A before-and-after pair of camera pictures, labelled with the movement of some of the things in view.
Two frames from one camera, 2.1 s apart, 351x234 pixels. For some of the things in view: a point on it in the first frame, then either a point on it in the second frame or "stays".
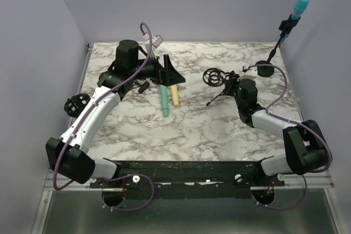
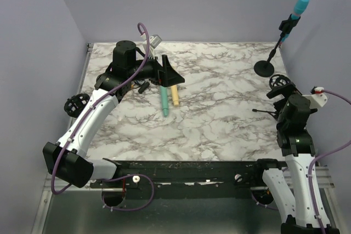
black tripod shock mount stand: x=215 y=77 -> x=279 y=84
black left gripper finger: x=165 y=81 stays
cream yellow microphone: x=175 y=95 stays
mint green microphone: x=163 y=90 stays
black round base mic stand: x=285 y=28 stays
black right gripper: x=231 y=84 -> x=284 y=90
